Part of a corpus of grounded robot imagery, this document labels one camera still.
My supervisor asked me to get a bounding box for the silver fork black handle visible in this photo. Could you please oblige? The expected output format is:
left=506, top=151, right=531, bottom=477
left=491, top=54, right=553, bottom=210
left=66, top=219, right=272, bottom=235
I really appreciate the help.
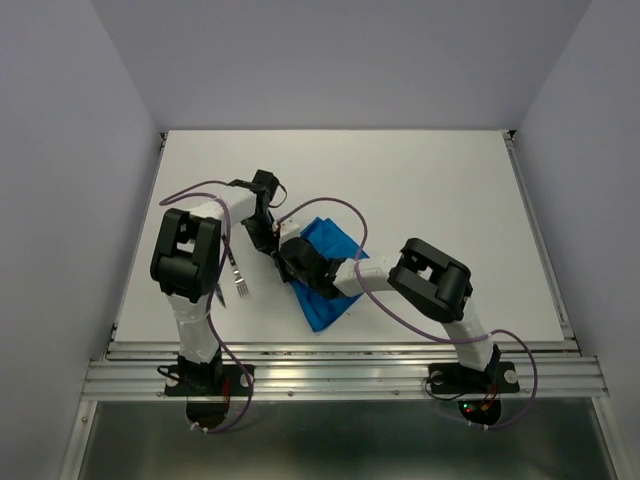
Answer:
left=228, top=249, right=249, bottom=298

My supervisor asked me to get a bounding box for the blue satin napkin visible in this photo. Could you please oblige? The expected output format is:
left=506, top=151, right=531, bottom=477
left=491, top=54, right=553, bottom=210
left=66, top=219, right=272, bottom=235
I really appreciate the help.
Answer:
left=291, top=217, right=361, bottom=333

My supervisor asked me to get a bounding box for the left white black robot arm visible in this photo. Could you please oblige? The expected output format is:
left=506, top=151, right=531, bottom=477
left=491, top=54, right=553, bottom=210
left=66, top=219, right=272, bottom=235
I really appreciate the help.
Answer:
left=150, top=170, right=287, bottom=396

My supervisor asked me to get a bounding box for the silver knife black handle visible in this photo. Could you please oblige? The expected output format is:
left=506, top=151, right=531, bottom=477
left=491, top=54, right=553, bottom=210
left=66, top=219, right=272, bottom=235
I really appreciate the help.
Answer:
left=215, top=284, right=227, bottom=308

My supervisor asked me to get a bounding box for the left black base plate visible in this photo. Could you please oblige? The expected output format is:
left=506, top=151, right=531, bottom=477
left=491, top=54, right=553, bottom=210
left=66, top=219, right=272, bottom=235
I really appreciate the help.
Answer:
left=157, top=364, right=254, bottom=397

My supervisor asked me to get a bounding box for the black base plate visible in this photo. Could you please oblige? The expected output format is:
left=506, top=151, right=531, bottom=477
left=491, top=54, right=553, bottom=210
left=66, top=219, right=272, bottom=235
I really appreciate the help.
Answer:
left=427, top=362, right=520, bottom=395
left=157, top=364, right=254, bottom=397

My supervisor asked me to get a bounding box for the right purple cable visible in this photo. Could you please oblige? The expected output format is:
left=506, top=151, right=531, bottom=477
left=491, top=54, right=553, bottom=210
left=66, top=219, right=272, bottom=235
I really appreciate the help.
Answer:
left=277, top=197, right=540, bottom=432

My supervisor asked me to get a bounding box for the aluminium frame rail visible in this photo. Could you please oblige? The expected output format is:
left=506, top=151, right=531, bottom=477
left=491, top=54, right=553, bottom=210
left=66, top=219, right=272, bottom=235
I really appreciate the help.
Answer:
left=62, top=130, right=628, bottom=479

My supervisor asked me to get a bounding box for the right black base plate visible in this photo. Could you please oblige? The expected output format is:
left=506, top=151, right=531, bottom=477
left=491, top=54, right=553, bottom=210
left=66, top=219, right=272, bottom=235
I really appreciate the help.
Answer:
left=427, top=362, right=520, bottom=395

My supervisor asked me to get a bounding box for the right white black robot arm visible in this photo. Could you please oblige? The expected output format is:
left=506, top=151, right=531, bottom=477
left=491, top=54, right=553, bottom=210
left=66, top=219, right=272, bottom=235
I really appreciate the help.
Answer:
left=276, top=236, right=501, bottom=390

